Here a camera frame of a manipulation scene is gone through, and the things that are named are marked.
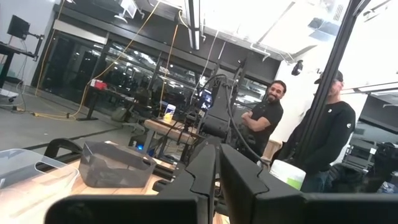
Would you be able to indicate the white yellow container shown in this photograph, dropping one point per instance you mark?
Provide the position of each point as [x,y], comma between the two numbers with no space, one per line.
[169,112]

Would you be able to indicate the clear plastic bin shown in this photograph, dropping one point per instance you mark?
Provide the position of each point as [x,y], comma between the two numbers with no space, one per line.
[18,174]

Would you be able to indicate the black desk monitor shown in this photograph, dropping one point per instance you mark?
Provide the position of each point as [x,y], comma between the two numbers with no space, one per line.
[18,27]

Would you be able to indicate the black security camera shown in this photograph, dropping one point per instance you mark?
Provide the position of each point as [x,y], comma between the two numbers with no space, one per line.
[297,68]

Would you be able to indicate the person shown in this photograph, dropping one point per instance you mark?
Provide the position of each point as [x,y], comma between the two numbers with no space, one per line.
[332,130]
[267,118]

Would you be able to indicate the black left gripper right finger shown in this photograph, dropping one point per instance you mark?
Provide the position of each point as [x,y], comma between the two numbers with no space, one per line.
[248,199]

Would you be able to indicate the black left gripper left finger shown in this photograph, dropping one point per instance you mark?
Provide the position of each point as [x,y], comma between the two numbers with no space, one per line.
[186,199]

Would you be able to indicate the black table clamp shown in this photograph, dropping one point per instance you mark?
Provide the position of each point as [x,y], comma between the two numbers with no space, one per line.
[62,143]

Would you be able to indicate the crumpled clear plastic bag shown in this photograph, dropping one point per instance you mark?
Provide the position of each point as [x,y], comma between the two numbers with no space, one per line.
[115,171]

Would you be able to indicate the wooden workbench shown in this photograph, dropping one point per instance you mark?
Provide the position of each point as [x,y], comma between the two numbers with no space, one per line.
[161,126]

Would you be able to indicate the white green wipes canister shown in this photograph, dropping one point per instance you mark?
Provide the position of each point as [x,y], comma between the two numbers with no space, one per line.
[286,174]

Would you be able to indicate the black background desk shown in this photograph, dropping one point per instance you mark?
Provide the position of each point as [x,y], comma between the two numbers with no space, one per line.
[93,105]

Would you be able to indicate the red box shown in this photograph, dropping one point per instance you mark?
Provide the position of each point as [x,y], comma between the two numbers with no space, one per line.
[99,84]

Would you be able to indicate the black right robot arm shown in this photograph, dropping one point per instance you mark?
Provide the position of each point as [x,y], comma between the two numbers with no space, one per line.
[219,109]

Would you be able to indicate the black standing desk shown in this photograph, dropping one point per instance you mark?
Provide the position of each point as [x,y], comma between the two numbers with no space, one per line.
[7,49]

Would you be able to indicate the hanging pendant light bar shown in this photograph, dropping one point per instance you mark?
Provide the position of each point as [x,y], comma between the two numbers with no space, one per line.
[194,25]

